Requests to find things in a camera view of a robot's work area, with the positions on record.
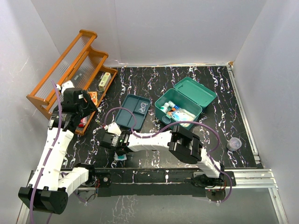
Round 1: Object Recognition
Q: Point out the small clear zip bag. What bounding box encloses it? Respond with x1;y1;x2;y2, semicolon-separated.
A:
138;102;148;113

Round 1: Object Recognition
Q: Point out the orange snack packet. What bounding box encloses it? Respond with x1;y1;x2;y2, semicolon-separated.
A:
88;91;98;105

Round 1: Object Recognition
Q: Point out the dark teal divided tray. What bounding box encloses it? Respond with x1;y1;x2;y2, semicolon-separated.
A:
115;94;150;131

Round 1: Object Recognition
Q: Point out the white bottle green label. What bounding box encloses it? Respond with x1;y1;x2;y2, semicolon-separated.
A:
160;102;169;113

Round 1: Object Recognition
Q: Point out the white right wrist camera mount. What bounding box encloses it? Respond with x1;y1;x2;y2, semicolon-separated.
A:
103;122;121;136

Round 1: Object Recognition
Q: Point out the aluminium frame rail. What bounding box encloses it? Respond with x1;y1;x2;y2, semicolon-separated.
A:
18;167;288;224

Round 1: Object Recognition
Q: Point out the red white small packet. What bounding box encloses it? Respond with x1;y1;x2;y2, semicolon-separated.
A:
78;117;88;127

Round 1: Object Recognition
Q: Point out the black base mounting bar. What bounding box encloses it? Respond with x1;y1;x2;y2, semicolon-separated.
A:
70;167;236;198

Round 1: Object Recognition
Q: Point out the teal white sachet packet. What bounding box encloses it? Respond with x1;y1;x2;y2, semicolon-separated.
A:
114;153;127;161

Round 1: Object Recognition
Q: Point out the alcohol wipes plastic bag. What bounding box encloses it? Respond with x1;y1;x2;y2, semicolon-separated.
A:
168;109;196;121

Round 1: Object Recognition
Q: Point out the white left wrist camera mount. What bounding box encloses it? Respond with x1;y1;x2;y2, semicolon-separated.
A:
55;80;74;94

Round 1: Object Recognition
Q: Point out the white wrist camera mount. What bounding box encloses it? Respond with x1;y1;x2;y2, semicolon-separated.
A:
55;80;74;94
103;122;121;136

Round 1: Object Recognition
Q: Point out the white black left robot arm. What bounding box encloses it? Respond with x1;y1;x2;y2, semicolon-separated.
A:
18;88;97;214

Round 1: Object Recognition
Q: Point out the teal medicine kit box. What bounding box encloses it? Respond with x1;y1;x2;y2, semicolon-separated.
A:
155;77;216;125

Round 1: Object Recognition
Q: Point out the yellow white small box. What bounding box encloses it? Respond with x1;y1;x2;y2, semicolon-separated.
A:
98;72;111;92

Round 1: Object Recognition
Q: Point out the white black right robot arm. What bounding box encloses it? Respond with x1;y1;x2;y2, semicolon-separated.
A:
100;123;225;185

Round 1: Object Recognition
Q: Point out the orange wooden shelf rack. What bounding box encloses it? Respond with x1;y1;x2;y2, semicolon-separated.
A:
26;29;118;136

